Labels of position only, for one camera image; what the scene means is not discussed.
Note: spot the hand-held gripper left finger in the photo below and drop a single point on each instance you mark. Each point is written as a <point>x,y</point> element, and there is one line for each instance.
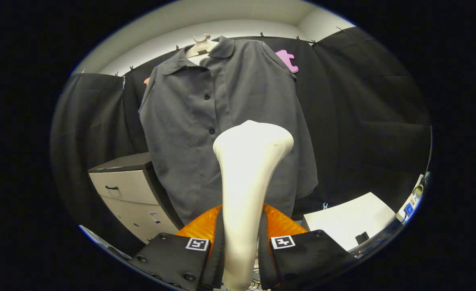
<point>217,262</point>

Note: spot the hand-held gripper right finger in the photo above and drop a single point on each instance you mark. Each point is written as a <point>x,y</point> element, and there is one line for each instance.
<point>267,262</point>

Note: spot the white garment steamer head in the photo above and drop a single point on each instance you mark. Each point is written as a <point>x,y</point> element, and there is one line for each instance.
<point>246,182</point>

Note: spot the grey sleeveless button shirt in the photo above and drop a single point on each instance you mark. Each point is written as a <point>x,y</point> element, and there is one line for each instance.
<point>181,141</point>

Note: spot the small black block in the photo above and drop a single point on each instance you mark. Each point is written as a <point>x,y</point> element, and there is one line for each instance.
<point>362,237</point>

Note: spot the grey ribbed panel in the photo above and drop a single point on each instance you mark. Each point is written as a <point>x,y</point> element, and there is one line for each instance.
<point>104,242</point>

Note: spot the grey drawer cabinet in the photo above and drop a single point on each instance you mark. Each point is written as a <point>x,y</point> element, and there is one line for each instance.
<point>128,186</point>

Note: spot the white power strip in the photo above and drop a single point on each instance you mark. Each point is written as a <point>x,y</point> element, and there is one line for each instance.
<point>409,206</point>

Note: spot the black backdrop cloth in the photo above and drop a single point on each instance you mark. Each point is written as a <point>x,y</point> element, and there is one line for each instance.
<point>363,121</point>

